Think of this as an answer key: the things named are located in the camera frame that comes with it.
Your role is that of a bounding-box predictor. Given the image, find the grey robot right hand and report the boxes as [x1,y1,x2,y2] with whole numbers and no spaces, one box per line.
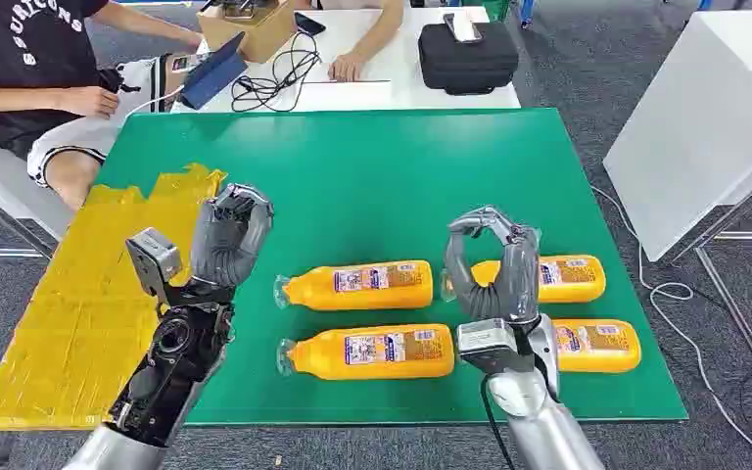
[444,205,541,326]

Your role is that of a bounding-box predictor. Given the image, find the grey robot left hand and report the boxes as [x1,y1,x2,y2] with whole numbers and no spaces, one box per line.
[189,183,275,290]

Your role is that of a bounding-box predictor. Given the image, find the orange detergent bottle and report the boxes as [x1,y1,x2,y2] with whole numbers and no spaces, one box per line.
[552,318,642,375]
[276,324,455,382]
[441,255,607,305]
[273,260,435,312]

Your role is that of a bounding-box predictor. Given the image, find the blue tablet case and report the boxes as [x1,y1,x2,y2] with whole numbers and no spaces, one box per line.
[177,32,249,111]

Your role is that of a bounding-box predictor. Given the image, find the green table mat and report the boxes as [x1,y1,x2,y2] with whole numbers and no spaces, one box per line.
[93,108,690,426]

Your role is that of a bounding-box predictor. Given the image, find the yellow plastic sheet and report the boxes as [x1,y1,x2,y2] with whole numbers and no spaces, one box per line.
[0,163,229,433]

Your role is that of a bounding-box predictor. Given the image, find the cardboard box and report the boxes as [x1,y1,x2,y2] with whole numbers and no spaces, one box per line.
[196,0,298,65]

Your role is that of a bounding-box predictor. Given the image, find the black carry case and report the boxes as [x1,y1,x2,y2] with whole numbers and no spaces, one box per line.
[417,21,520,97]

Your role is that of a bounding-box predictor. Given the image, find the black phone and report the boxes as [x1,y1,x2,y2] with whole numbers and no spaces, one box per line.
[294,11,327,37]

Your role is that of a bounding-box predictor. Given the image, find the grey bench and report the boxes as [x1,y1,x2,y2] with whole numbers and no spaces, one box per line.
[0,111,75,260]

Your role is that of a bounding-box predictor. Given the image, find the person leaning on table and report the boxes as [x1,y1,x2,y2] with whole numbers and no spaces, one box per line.
[315,0,405,83]

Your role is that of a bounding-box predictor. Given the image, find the white table with metal legs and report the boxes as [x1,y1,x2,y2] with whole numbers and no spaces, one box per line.
[602,9,752,416]

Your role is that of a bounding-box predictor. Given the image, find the phone with white back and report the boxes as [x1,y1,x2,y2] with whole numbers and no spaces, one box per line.
[443,11,483,44]

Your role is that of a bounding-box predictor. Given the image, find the seated person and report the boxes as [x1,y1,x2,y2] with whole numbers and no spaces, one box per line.
[0,0,206,212]

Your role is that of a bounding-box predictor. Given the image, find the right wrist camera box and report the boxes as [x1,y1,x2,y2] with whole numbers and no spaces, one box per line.
[456,317,537,376]

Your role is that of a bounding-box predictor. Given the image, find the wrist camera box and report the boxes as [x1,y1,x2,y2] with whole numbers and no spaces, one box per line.
[456,317,537,376]
[124,227,184,291]

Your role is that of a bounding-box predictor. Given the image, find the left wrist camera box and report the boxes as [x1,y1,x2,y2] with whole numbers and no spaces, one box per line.
[124,227,184,291]

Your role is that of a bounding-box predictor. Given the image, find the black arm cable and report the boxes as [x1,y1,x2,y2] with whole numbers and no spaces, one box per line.
[479,372,517,470]

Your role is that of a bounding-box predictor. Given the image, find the white charging cable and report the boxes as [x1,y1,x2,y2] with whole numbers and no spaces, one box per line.
[122,87,186,121]

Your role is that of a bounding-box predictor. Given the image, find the white floor cable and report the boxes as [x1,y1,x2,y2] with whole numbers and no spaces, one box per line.
[589,184,752,470]

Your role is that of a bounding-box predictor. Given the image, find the black tangled cable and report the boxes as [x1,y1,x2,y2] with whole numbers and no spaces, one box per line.
[229,30,322,114]

